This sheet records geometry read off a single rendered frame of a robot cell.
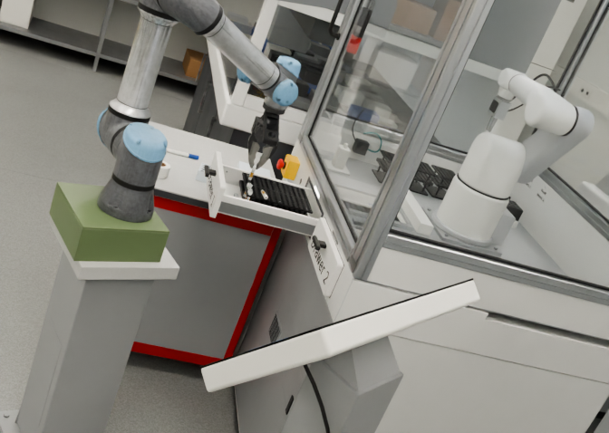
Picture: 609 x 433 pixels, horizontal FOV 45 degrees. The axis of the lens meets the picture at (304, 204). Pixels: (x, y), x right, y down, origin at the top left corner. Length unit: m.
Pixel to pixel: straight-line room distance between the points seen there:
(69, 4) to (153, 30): 4.48
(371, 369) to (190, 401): 1.51
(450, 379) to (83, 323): 1.05
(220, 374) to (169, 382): 1.57
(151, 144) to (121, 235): 0.25
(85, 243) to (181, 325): 0.92
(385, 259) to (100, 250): 0.74
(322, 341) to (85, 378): 1.21
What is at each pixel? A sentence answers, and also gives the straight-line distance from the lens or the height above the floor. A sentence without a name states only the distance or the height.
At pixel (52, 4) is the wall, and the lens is 6.49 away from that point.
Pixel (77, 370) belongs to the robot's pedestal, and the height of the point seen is 0.38.
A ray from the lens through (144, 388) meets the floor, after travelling 2.87.
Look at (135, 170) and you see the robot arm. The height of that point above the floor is 1.00.
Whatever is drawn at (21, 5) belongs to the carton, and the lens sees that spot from 6.09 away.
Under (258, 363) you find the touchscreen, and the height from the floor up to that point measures 1.06.
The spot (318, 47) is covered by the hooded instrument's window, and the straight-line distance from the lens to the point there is 3.14.
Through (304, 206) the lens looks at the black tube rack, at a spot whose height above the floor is 0.90.
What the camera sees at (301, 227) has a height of 0.86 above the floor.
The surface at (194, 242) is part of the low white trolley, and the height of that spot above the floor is 0.59.
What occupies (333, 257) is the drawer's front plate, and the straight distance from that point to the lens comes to 2.09.
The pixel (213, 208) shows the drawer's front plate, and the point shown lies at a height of 0.85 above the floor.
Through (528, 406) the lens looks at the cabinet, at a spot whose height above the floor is 0.66.
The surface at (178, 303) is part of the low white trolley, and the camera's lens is 2.74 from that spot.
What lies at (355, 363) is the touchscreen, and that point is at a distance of 1.41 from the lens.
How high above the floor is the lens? 1.78
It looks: 22 degrees down
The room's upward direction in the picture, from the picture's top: 22 degrees clockwise
